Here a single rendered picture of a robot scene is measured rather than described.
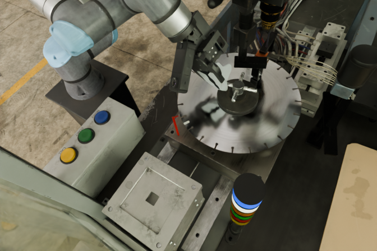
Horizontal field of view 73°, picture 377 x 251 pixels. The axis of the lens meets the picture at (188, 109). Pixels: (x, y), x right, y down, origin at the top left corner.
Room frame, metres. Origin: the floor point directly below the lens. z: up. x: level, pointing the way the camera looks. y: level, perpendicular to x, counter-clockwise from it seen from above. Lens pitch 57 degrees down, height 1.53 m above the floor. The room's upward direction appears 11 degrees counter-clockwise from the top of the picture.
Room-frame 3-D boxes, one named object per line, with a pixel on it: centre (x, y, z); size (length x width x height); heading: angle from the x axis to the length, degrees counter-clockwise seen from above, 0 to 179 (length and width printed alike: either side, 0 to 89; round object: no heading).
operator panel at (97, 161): (0.38, 0.30, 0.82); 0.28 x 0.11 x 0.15; 138
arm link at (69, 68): (0.73, 0.39, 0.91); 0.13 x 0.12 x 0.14; 128
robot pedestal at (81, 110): (0.72, 0.39, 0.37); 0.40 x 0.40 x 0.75; 48
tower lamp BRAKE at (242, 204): (0.09, -0.06, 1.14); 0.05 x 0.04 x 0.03; 48
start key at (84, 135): (0.39, 0.31, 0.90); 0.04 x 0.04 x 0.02
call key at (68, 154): (0.34, 0.35, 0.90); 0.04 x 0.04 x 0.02
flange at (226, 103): (0.38, -0.14, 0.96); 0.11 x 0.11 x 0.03
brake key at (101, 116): (0.44, 0.26, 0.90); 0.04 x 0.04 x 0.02
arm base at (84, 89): (0.72, 0.39, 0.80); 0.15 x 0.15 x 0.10
